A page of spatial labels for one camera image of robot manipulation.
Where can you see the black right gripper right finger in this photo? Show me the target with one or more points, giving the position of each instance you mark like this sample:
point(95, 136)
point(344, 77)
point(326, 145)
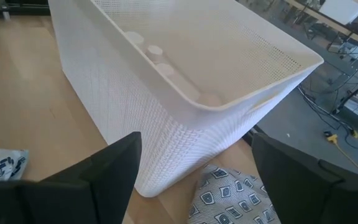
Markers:
point(306, 196)

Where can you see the white pouch blue cross print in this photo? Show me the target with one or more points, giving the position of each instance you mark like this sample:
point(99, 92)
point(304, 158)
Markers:
point(2, 163)

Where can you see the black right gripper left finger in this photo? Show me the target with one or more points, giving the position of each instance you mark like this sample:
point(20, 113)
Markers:
point(98, 193)

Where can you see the white perforated plastic basket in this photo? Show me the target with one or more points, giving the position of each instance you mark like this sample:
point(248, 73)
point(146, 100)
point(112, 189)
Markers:
point(129, 118)

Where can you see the grey patterned folded cloth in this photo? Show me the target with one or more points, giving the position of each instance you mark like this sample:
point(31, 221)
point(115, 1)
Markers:
point(228, 196)

